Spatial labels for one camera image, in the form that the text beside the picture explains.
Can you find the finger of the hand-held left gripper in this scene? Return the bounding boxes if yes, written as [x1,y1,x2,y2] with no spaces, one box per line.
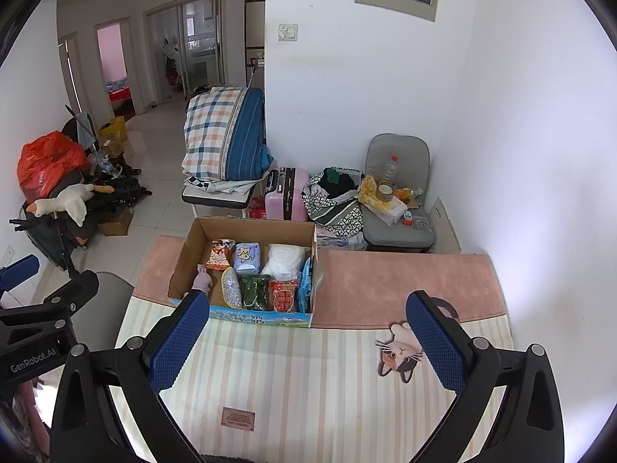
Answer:
[0,255,42,307]
[43,268,100,329]

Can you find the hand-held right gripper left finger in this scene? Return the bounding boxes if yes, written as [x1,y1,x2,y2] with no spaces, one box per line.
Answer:
[51,291,211,463]

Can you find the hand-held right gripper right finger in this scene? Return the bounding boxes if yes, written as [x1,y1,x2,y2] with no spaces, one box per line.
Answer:
[405,291,565,463]

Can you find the yellow silver snack packet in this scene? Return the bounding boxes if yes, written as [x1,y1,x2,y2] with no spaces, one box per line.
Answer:
[221,267,243,309]

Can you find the green snack packet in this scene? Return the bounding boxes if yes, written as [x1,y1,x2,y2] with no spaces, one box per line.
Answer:
[238,275,271,312]

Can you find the orange panda snack packet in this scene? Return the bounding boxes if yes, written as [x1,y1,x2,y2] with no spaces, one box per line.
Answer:
[206,238,236,271]

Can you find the blue tissue pack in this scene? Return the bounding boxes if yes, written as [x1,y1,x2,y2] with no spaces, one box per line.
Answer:
[233,242,263,275]

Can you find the red snack packet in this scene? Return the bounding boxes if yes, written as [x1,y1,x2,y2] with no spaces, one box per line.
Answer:
[268,279,300,313]

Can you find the white plastic bag pack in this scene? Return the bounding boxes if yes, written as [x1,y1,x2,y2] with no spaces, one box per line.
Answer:
[261,243,309,281]

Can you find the blue snack packet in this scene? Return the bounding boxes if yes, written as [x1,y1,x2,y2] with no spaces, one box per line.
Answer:
[296,257,316,314]

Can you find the person's left forearm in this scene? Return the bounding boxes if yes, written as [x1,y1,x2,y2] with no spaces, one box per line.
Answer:
[0,381,51,449]

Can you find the black stroller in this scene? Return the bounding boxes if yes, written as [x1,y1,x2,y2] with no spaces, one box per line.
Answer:
[10,106,152,273]

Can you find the brown cardboard box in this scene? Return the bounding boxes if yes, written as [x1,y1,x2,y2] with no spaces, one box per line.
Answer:
[98,207,134,237]

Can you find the white goose plush toy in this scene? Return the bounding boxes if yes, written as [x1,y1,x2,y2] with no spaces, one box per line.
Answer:
[26,182,115,227]

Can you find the small brown label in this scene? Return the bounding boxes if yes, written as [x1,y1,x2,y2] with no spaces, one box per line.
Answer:
[221,406,256,428]

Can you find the orange plastic bag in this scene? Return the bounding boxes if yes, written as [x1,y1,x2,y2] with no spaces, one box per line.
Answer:
[17,130,91,201]

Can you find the white board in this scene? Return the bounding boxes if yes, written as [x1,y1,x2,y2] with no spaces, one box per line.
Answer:
[430,197,462,255]

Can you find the white packet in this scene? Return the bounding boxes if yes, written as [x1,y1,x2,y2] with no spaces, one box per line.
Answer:
[373,198,408,226]

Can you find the yellow plastic bag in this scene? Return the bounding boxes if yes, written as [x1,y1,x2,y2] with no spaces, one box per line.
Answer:
[357,175,392,213]

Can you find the yellow box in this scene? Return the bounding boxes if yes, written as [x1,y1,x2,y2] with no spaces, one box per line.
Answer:
[99,116,128,144]

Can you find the black white patterned bag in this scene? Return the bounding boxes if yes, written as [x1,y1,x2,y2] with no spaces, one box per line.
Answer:
[301,166,367,237]

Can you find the clear plastic bottle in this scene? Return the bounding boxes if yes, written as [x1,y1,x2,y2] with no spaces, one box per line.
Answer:
[383,155,401,189]

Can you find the pink suitcase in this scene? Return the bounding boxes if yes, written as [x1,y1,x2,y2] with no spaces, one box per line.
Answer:
[263,166,310,223]

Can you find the grey padded chair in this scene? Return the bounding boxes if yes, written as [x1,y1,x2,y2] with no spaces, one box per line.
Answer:
[361,133,437,253]

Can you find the plaid bedding bundle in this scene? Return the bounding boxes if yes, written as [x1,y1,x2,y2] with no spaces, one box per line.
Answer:
[182,86,273,181]

